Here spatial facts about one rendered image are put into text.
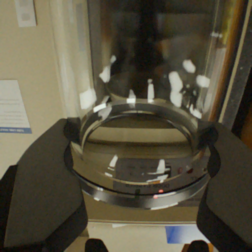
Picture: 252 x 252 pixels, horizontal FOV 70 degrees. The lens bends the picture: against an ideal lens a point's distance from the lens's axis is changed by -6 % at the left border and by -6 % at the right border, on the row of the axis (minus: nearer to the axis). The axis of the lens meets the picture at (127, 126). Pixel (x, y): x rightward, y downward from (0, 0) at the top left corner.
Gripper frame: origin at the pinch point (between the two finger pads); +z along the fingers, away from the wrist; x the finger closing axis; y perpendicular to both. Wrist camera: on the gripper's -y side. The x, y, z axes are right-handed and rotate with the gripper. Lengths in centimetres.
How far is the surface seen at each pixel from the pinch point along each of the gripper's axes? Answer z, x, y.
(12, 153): 62, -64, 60
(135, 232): 19, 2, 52
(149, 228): 19, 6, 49
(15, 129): 62, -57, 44
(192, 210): 9.5, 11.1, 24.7
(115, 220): 8.1, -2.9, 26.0
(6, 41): 63, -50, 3
